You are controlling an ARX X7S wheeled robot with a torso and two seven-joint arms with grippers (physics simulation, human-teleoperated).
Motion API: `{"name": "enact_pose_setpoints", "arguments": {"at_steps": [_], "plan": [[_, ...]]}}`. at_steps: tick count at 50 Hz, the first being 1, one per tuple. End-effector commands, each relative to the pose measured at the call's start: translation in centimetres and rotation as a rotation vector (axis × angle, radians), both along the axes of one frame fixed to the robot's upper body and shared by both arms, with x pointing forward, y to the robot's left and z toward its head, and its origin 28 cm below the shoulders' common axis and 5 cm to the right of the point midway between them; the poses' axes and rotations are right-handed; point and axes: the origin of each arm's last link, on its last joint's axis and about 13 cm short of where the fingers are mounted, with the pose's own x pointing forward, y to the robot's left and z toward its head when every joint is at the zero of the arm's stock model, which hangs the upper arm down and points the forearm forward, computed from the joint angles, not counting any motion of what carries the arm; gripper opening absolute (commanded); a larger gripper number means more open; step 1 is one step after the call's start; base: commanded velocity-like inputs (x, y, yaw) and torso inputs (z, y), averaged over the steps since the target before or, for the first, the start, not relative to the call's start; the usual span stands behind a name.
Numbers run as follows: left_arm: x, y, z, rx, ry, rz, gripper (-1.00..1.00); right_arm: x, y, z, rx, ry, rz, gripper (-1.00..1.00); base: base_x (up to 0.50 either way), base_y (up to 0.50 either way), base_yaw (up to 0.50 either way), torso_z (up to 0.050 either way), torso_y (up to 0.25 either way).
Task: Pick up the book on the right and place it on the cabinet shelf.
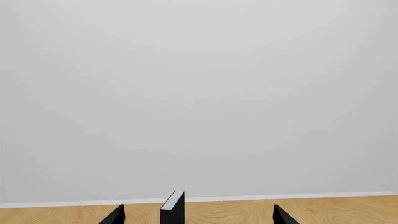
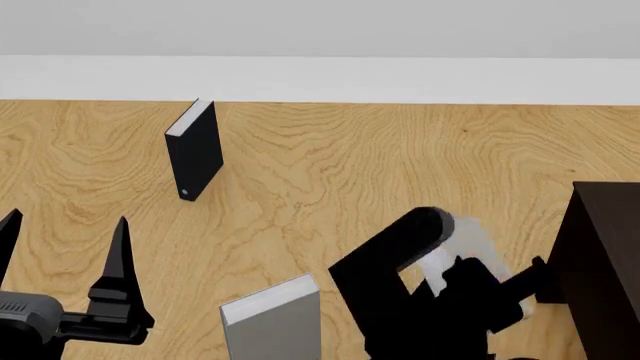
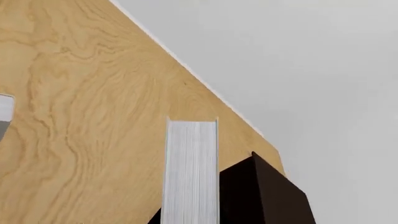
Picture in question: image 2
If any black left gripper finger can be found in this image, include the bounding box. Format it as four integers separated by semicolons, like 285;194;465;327
87;216;157;332
0;207;24;287

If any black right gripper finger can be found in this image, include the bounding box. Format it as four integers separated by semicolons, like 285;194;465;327
501;255;550;301

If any black hardcover book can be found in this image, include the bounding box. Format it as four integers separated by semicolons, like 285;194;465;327
163;97;225;203

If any grey hardcover book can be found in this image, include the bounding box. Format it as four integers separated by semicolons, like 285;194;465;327
218;272;322;360

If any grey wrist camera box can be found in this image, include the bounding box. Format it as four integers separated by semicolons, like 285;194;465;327
0;290;65;345

